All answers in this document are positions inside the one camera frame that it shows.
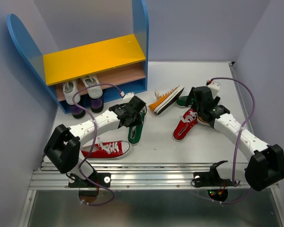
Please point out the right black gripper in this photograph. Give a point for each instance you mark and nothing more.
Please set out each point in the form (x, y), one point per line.
(191, 95)

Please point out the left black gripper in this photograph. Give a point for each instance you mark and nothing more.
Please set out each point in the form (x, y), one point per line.
(137, 121)

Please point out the green sneaker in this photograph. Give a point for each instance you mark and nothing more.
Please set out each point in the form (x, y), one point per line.
(135, 132)
(181, 102)

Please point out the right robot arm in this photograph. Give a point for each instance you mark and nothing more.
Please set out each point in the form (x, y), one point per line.
(265, 164)

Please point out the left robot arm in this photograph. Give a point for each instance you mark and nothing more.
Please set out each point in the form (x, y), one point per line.
(64, 145)

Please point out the blue yellow shoe shelf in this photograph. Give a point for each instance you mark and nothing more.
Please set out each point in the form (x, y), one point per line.
(120, 61)

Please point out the orange sneaker under gripper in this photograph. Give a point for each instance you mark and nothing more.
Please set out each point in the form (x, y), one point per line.
(202, 122)

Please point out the red sneaker centre right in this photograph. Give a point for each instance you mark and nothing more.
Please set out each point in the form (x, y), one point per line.
(186, 123)

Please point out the red sneaker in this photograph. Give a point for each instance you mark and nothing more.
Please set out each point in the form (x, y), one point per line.
(186, 123)
(107, 150)

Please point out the orange sneaker on side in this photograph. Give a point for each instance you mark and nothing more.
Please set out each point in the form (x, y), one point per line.
(165, 100)

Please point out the purple sneaker right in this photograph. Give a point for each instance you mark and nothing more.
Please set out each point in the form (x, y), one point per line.
(96, 104)

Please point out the purple sneaker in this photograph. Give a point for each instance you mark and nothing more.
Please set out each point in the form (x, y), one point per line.
(76, 112)
(96, 104)

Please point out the red sneaker front left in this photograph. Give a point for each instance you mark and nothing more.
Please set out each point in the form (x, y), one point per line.
(107, 150)

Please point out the white sneaker right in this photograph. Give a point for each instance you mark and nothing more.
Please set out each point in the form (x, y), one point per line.
(92, 82)

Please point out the white sneaker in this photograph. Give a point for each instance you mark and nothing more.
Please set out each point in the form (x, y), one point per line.
(92, 82)
(69, 88)

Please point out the purple sneaker left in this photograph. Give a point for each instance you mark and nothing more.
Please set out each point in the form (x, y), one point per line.
(76, 112)

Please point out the white sneaker left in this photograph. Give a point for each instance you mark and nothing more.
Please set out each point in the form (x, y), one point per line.
(69, 88)

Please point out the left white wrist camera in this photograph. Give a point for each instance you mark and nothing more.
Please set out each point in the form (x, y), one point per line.
(128, 96)

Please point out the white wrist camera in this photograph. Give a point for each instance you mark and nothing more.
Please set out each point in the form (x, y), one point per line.
(214, 87)
(128, 96)

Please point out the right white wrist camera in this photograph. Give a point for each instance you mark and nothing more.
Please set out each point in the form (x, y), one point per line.
(214, 87)

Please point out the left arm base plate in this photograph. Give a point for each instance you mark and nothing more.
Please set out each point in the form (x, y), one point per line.
(95, 180)

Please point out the aluminium rail frame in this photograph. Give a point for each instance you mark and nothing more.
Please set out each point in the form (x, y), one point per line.
(152, 186)

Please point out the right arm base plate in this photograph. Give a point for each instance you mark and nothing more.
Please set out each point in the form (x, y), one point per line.
(208, 179)

